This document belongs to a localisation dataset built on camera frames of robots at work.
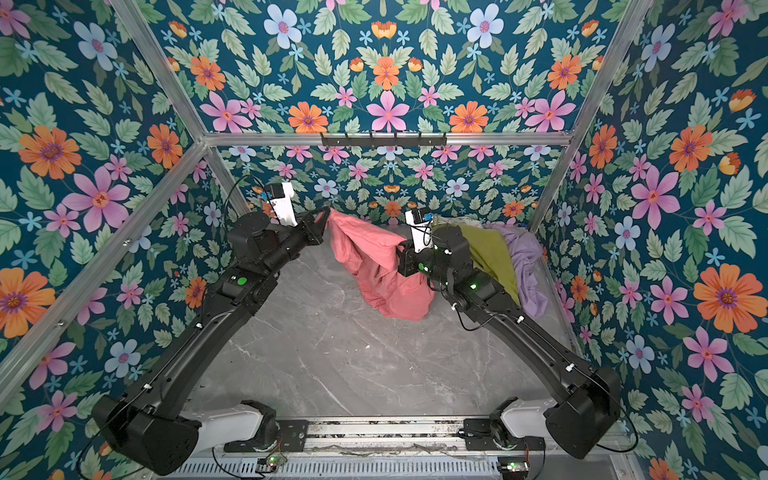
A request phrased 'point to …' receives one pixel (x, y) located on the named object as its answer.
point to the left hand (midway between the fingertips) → (331, 200)
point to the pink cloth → (373, 258)
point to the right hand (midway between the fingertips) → (394, 240)
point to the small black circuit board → (513, 466)
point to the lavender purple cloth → (526, 253)
